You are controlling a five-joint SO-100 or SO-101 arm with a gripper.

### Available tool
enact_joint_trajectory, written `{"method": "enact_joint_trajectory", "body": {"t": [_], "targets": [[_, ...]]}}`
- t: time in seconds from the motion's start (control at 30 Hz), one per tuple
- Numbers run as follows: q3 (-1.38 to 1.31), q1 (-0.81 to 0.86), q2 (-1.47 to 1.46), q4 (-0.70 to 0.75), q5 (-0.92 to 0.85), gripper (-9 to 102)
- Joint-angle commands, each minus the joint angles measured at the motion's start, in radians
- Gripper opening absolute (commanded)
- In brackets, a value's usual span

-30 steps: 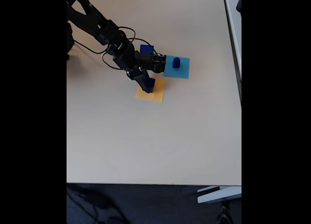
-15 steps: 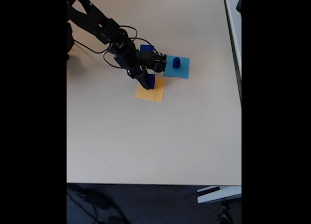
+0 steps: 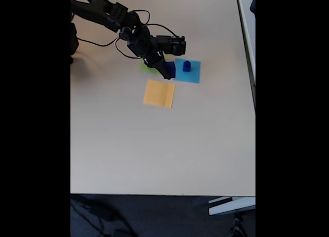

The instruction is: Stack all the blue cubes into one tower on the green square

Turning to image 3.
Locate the medium blue cube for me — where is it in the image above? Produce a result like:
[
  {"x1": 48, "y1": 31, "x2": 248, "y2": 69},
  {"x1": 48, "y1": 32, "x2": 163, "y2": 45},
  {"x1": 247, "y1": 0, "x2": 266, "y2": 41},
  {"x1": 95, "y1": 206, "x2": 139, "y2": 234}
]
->
[{"x1": 164, "y1": 61, "x2": 177, "y2": 80}]

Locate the green paper square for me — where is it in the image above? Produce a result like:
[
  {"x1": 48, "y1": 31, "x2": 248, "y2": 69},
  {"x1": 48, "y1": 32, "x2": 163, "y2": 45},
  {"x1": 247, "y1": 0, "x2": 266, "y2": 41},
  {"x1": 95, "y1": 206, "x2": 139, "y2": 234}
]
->
[{"x1": 139, "y1": 56, "x2": 171, "y2": 75}]

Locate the light blue paper square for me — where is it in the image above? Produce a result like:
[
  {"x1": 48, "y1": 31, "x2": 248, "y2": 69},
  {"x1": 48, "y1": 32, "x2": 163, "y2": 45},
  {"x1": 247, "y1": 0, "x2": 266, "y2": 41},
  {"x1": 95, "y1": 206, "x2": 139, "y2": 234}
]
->
[{"x1": 172, "y1": 58, "x2": 202, "y2": 84}]

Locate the orange paper square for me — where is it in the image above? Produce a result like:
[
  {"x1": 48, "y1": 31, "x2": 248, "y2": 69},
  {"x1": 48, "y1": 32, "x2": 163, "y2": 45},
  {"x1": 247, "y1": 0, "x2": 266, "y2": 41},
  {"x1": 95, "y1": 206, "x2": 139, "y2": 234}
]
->
[{"x1": 142, "y1": 79, "x2": 176, "y2": 109}]

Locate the white adjacent table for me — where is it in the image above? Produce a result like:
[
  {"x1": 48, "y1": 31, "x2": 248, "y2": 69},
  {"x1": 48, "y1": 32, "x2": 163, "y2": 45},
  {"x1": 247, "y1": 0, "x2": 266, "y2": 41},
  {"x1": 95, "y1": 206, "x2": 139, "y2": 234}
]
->
[{"x1": 235, "y1": 0, "x2": 256, "y2": 109}]

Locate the white table foot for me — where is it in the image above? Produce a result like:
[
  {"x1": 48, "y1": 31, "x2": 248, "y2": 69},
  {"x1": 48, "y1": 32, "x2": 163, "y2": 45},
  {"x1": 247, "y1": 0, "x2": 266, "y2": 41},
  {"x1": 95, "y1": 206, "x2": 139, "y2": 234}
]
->
[{"x1": 207, "y1": 196, "x2": 256, "y2": 216}]

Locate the black chair base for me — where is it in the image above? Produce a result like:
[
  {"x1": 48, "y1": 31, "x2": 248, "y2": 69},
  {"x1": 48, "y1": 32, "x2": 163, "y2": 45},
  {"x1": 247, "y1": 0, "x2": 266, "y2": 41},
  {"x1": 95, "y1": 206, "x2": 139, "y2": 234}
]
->
[{"x1": 230, "y1": 212, "x2": 249, "y2": 237}]

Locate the black camera box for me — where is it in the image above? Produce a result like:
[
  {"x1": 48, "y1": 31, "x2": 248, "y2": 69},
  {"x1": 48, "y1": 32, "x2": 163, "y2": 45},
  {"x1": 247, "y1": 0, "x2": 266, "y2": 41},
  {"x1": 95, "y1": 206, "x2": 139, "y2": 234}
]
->
[{"x1": 155, "y1": 35, "x2": 187, "y2": 56}]

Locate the black floor cable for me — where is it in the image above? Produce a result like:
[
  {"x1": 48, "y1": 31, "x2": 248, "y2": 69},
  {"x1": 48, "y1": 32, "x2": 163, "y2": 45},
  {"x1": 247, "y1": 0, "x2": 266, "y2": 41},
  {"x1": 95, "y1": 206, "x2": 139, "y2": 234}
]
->
[{"x1": 70, "y1": 197, "x2": 134, "y2": 237}]

